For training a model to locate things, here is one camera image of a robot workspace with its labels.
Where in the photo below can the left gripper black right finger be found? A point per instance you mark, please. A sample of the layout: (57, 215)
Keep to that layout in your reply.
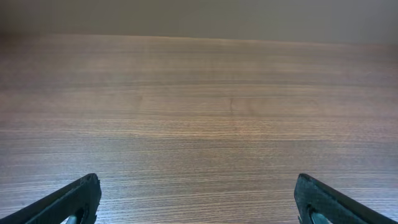
(320, 203)

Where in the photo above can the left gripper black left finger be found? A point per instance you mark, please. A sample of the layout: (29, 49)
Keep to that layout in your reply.
(77, 201)

